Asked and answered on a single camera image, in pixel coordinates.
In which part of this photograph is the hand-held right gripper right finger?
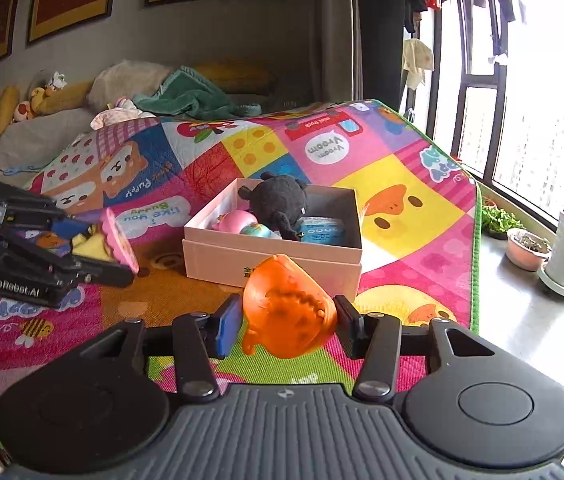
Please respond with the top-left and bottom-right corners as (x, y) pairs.
(334, 295), (500, 405)

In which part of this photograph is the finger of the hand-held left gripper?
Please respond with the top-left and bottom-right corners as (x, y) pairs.
(0, 222), (135, 289)
(0, 178), (93, 241)

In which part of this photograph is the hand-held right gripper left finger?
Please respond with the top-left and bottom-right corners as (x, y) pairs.
(74, 294), (245, 403)

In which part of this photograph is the pink and yellow toy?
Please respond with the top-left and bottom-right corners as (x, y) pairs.
(70, 207), (141, 275)

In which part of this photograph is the orange plastic toy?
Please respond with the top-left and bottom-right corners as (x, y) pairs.
(241, 255), (339, 360)

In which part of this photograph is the pink cardboard box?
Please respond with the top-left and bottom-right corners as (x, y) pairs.
(183, 177), (364, 298)

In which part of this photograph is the blue green ball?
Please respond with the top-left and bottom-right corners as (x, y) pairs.
(239, 222), (275, 239)

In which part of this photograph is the pink squishy ball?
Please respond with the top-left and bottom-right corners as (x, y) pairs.
(212, 210), (259, 235)

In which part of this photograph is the black plush toy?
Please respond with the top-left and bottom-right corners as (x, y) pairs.
(238, 171), (310, 241)

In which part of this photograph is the blue packet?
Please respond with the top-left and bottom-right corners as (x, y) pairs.
(297, 215), (347, 247)

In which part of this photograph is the pink floral cloth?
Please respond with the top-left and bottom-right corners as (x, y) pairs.
(90, 96), (157, 131)

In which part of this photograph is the long yellow pillow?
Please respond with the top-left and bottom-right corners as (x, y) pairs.
(36, 81), (95, 116)

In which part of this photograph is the banana shaped pillow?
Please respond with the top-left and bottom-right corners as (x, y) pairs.
(0, 85), (21, 136)

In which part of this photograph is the colourful printed play mat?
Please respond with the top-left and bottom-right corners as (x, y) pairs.
(0, 99), (483, 451)

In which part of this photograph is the beige pillow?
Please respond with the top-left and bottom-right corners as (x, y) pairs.
(86, 60), (177, 111)

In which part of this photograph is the green towel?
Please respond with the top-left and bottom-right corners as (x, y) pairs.
(132, 66), (263, 121)

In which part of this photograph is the dark potted green plant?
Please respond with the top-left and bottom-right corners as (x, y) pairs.
(481, 204), (525, 240)

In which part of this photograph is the pink plant pot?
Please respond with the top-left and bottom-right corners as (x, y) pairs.
(504, 227), (553, 272)

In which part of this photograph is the white hanging cloth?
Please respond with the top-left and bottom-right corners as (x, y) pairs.
(402, 37), (435, 91)

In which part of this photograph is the dark curtain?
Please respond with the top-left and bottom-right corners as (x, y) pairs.
(354, 0), (406, 111)

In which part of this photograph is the grey curtain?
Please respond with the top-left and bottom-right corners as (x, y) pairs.
(282, 0), (357, 111)

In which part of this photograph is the black window frame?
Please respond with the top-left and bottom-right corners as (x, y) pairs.
(432, 0), (564, 221)

